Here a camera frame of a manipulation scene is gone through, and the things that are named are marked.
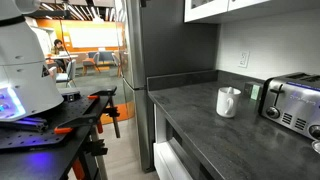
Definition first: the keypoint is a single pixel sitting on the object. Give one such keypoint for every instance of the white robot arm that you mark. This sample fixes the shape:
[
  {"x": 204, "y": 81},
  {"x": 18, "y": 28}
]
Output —
[{"x": 26, "y": 66}]

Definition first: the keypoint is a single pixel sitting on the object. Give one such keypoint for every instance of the white ceramic mug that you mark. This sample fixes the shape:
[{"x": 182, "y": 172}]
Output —
[{"x": 226, "y": 103}]

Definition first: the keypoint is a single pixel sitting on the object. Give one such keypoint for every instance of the stainless steel refrigerator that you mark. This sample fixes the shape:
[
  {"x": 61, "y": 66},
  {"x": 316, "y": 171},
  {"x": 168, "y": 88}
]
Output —
[{"x": 166, "y": 43}]

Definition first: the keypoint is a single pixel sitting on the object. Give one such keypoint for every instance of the blue sofa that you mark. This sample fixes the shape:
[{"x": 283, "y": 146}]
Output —
[{"x": 106, "y": 57}]

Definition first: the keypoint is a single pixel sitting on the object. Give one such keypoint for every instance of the white cabinet drawer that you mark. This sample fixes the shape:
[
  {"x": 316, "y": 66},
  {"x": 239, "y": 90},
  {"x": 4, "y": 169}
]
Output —
[{"x": 170, "y": 163}]

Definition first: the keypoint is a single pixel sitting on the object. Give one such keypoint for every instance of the white projection board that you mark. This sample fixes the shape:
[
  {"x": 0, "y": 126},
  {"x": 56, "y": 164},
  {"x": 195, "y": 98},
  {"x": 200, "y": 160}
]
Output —
[{"x": 91, "y": 36}]

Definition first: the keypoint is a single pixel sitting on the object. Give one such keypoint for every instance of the small black box device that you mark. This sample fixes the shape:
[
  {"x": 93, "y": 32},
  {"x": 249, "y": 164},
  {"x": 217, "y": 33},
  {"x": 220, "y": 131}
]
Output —
[{"x": 71, "y": 96}]

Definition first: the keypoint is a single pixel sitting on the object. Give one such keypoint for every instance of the small dark cardboard box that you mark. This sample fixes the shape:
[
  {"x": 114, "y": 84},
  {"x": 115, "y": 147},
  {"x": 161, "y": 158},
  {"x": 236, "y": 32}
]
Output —
[{"x": 252, "y": 91}]

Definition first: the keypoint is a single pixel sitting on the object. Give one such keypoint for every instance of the grey office chair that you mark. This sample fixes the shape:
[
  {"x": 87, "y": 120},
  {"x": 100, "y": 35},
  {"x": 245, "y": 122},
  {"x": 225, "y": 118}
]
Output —
[{"x": 66, "y": 75}]

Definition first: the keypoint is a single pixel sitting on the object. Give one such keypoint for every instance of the white round table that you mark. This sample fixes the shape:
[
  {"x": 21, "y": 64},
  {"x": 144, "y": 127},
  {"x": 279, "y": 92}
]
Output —
[{"x": 63, "y": 56}]

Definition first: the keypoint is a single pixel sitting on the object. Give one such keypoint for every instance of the seated person dark hair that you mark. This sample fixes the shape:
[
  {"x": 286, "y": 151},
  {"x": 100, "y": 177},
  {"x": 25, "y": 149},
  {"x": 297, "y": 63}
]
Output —
[{"x": 58, "y": 48}]

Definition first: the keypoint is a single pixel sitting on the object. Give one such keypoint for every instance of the stainless steel toaster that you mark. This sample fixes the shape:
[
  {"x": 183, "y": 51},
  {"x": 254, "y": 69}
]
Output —
[{"x": 293, "y": 103}]

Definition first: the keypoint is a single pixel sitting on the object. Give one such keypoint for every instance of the wooden frame chair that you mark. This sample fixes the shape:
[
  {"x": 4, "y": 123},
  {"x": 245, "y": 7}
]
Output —
[{"x": 90, "y": 61}]

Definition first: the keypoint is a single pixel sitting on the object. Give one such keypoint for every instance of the white wall outlet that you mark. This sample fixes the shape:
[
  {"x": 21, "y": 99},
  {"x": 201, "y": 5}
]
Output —
[{"x": 243, "y": 59}]

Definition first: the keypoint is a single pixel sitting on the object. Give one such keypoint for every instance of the white wall cabinet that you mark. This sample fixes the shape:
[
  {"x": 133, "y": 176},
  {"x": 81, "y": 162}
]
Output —
[{"x": 213, "y": 8}]

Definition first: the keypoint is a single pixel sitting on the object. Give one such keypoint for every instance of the aluminium extrusion rail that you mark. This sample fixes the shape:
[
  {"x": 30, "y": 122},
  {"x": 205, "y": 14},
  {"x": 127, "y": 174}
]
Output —
[{"x": 23, "y": 124}]

